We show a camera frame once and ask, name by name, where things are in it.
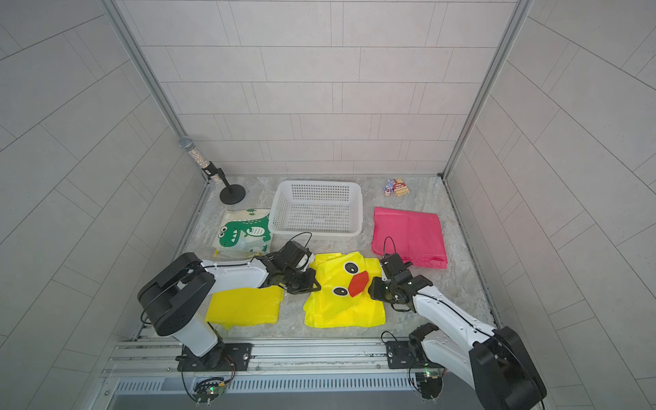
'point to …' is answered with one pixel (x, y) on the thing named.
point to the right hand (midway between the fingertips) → (370, 290)
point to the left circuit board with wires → (208, 389)
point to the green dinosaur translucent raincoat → (243, 233)
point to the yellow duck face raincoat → (343, 299)
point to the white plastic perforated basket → (322, 207)
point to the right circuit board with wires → (429, 383)
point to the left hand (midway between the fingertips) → (324, 288)
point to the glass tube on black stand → (230, 195)
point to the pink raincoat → (417, 237)
